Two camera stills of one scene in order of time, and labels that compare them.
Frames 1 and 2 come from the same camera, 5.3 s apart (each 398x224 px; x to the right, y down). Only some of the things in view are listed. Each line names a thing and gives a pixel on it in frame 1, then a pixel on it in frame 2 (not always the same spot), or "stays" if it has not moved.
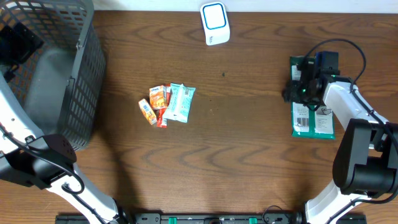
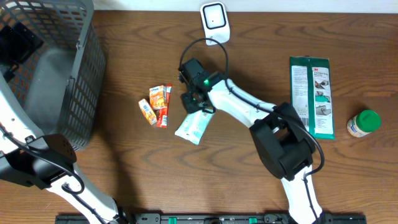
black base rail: [213, 218] stays
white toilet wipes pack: [180, 102] -> [194, 126]
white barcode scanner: [216, 23] stays
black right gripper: [291, 93] -> [186, 99]
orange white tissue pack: [158, 96] stays
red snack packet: [162, 122] stays
